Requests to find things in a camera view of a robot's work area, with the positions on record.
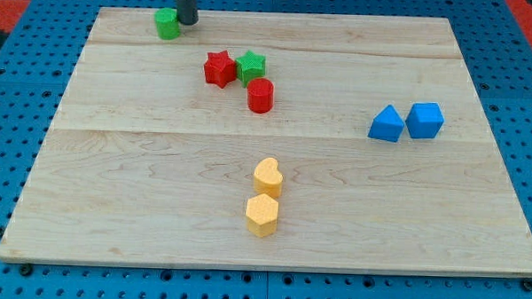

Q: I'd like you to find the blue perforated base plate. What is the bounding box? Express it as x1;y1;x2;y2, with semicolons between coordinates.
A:
0;0;532;299

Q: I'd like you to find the yellow heart block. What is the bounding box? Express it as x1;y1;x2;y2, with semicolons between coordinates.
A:
253;158;284;199

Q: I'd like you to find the green star block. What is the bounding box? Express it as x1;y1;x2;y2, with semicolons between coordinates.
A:
235;51;266;88

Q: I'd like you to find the red star block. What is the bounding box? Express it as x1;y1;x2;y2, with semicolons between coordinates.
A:
203;51;237;89

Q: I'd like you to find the yellow hexagon block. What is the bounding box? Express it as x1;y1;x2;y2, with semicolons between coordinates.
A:
245;193;279;237

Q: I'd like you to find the blue triangular prism block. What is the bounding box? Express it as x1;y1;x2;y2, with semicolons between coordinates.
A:
368;104;404;143

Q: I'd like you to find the red cylinder block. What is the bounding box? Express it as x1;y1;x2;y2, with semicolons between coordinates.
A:
246;77;274;114

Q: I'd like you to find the light wooden board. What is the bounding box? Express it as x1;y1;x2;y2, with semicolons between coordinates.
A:
0;7;532;278

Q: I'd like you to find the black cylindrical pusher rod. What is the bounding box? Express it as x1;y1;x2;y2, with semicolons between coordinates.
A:
176;0;199;25

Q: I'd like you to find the blue cube block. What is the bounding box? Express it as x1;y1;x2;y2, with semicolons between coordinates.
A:
405;102;444;139

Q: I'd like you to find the green cylinder block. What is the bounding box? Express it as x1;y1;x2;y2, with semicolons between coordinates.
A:
153;7;181;41

